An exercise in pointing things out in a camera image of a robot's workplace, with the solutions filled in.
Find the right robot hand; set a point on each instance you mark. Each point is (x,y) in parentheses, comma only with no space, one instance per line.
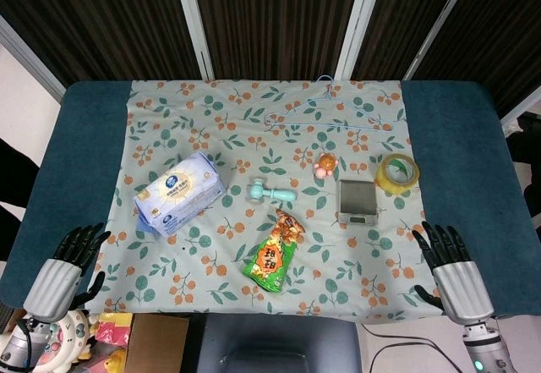
(460,282)

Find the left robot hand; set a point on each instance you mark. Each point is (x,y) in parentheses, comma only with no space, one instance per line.
(53,282)

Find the green snack bag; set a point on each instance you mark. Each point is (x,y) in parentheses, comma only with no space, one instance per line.
(275,252)

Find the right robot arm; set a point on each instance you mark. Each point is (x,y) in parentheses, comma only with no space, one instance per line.
(486,347)

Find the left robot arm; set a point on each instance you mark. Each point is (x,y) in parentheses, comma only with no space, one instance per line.
(19,343)

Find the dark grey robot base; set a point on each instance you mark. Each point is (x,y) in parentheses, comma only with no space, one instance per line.
(279,345)

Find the small digital scale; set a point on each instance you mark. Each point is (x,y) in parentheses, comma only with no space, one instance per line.
(357,201)

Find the white colourful toy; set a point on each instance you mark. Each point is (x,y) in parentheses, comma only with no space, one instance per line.
(69,339)

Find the pink yellow toy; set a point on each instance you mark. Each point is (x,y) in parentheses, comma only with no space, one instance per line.
(107,339)

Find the brown cardboard box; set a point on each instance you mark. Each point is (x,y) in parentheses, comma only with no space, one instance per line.
(156,343)

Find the yellow tape roll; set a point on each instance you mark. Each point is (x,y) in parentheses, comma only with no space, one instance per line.
(397,174)

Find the blue tissue pack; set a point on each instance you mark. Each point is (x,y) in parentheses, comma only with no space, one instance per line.
(181,193)

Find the pink orange turtle toy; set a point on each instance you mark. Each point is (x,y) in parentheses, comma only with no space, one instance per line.
(325,164)

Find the floral tablecloth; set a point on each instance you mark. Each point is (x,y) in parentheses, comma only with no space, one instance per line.
(262,221)

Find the teal toy hammer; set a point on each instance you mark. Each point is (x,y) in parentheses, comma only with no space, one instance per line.
(270,193)

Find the folding screen partition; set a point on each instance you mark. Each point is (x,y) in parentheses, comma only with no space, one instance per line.
(270,22)

